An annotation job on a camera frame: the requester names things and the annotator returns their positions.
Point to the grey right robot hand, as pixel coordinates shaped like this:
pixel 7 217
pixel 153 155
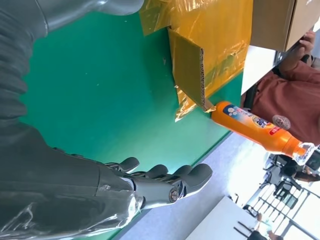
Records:
pixel 62 185

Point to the orange detergent bottle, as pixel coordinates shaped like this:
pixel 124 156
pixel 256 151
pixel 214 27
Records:
pixel 250 127

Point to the green table mat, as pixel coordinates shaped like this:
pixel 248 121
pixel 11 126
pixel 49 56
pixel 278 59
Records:
pixel 100 82

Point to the white background table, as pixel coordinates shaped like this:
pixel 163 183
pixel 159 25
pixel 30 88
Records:
pixel 220 222

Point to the background person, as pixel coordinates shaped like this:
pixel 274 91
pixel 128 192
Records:
pixel 253 236

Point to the seated person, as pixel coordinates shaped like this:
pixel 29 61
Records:
pixel 295 96

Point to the brown cardboard box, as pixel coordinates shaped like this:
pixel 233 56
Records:
pixel 272 23

